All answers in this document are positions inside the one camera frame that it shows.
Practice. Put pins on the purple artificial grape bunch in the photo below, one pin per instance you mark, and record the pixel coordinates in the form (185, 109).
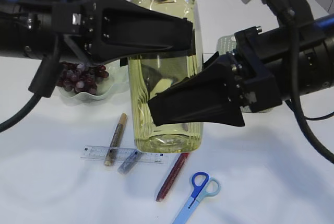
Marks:
(78, 78)

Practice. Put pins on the clear plastic ruler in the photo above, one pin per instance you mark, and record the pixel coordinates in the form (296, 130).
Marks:
(99, 153)

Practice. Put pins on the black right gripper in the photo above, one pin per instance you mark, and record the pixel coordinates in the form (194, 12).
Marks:
(212, 95)

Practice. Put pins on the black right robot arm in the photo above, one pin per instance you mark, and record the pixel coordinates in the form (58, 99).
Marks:
(315, 69)

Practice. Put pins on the green wavy plastic plate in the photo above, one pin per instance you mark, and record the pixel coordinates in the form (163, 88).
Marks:
(117, 82)

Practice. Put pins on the gold marker pen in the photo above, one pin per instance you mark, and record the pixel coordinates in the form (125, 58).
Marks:
(116, 140)

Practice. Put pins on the green woven plastic basket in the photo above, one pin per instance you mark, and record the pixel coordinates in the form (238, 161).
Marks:
(226, 44)

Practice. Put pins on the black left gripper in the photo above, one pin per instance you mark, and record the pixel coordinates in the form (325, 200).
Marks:
(102, 31)

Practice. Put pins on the silver blue marker pen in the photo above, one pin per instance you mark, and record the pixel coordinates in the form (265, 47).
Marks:
(129, 162)

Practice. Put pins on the red marker pen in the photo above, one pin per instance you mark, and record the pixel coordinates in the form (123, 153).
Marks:
(171, 178)

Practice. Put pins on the blue handled scissors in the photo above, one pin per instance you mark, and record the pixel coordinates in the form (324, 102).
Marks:
(198, 194)

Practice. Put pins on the yellow tea drink bottle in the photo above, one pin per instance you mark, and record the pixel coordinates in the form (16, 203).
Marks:
(150, 74)

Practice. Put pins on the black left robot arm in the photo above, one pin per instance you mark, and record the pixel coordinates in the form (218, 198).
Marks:
(26, 29)

